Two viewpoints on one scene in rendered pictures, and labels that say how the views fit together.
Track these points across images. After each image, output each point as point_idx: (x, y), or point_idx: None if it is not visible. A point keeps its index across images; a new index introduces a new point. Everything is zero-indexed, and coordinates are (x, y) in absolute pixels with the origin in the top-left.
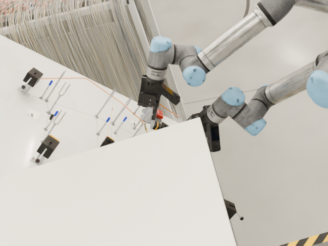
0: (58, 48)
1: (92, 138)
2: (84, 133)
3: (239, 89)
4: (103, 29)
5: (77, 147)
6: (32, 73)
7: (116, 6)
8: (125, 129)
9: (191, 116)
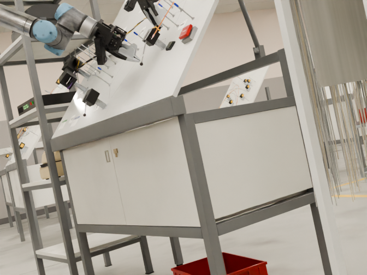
0: None
1: (170, 6)
2: (173, 0)
3: (57, 8)
4: None
5: (164, 3)
6: None
7: None
8: (177, 20)
9: (117, 27)
